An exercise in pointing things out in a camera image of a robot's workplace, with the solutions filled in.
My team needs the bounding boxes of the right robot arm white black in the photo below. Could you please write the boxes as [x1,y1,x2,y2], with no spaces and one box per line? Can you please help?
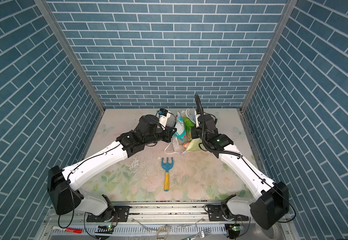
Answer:
[192,111,290,230]

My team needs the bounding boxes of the metal fork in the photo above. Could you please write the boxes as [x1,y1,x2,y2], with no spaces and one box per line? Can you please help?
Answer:
[182,228,212,240]

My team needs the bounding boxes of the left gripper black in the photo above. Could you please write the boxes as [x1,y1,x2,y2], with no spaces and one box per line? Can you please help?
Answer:
[143,124,178,146]

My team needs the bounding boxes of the illustrated paper gift bag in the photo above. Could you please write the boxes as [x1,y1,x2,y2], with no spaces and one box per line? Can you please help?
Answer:
[165,109,205,155]

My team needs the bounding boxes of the blue yellow toy rake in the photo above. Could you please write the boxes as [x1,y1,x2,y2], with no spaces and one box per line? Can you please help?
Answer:
[162,158,174,192]

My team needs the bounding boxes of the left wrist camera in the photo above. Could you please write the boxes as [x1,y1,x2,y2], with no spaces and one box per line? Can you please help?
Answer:
[158,109,172,127]

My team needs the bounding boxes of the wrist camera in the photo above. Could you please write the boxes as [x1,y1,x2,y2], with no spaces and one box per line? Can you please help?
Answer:
[158,109,172,127]
[194,109,200,123]

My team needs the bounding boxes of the teal red snack packet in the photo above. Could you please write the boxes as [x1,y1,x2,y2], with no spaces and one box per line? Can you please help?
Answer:
[174,114,186,141]

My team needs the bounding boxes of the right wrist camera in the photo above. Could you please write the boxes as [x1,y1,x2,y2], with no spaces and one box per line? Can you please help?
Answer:
[194,109,200,123]

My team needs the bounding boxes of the red handled tool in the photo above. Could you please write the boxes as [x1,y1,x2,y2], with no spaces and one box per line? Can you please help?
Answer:
[52,226,83,234]

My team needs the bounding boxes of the white slotted cable duct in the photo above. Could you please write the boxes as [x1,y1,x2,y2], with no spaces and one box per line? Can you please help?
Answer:
[87,224,226,236]

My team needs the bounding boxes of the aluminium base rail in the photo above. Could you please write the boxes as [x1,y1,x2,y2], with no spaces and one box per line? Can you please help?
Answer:
[47,201,236,226]

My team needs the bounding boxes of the beige cord loop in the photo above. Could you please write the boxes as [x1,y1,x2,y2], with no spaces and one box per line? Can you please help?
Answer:
[155,225,170,240]

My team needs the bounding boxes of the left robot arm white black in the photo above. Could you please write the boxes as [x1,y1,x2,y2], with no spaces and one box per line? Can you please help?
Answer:
[47,115,177,222]

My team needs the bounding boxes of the green chips bag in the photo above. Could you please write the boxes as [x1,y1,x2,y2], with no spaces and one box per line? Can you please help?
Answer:
[182,117,194,142]

